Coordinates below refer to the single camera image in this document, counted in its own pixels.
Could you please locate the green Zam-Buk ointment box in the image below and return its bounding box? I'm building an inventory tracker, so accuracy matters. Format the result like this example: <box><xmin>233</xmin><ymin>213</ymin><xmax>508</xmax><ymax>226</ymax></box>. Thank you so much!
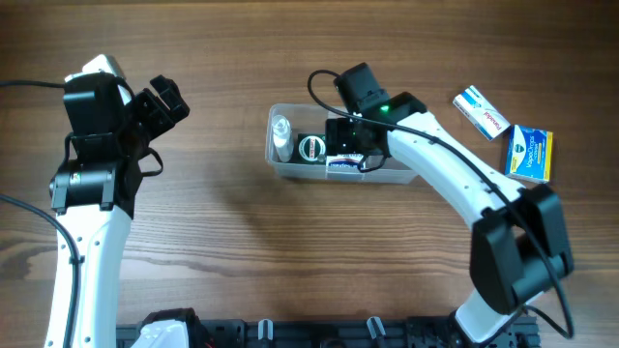
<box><xmin>296</xmin><ymin>133</ymin><xmax>326</xmax><ymax>164</ymax></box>

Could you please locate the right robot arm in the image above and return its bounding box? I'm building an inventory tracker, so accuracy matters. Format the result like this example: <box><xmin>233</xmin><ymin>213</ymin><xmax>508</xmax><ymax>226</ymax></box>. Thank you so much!
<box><xmin>333</xmin><ymin>63</ymin><xmax>575</xmax><ymax>347</ymax></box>

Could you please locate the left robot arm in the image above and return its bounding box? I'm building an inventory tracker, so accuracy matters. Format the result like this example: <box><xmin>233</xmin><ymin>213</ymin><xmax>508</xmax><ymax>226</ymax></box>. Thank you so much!
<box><xmin>44</xmin><ymin>72</ymin><xmax>190</xmax><ymax>347</ymax></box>

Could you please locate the black camera cable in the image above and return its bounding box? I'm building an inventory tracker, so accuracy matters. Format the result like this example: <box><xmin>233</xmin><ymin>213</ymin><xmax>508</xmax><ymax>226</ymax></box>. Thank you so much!
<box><xmin>307</xmin><ymin>69</ymin><xmax>576</xmax><ymax>339</ymax></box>
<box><xmin>0</xmin><ymin>79</ymin><xmax>81</xmax><ymax>348</ymax></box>

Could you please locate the clear plastic container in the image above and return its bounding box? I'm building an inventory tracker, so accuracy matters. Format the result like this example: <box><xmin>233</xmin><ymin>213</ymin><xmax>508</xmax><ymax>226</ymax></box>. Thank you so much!
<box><xmin>265</xmin><ymin>103</ymin><xmax>417</xmax><ymax>185</ymax></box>

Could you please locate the right black camera cable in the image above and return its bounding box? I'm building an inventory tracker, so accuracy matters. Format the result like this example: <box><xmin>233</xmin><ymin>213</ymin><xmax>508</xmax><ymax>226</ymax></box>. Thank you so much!
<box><xmin>307</xmin><ymin>69</ymin><xmax>576</xmax><ymax>339</ymax></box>

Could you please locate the left black camera cable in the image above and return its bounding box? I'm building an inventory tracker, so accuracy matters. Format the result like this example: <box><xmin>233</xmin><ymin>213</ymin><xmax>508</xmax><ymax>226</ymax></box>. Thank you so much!
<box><xmin>0</xmin><ymin>79</ymin><xmax>81</xmax><ymax>348</ymax></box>

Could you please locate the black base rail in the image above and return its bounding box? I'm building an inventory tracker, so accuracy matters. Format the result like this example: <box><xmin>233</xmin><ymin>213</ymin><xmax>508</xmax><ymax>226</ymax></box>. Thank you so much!
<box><xmin>115</xmin><ymin>307</ymin><xmax>541</xmax><ymax>348</ymax></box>

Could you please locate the blue yellow VapoDrops box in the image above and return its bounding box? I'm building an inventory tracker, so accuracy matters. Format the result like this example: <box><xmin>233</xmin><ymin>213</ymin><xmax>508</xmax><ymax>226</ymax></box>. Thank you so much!
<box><xmin>505</xmin><ymin>125</ymin><xmax>554</xmax><ymax>184</ymax></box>

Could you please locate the white blue Panadol box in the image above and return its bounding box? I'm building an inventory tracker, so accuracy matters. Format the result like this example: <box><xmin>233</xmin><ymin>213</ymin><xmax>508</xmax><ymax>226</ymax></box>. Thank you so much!
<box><xmin>453</xmin><ymin>85</ymin><xmax>511</xmax><ymax>141</ymax></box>

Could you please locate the white Hansaplast plaster box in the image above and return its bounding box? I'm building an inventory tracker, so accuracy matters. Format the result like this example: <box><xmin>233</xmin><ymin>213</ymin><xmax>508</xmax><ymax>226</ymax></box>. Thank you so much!
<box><xmin>326</xmin><ymin>154</ymin><xmax>364</xmax><ymax>182</ymax></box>

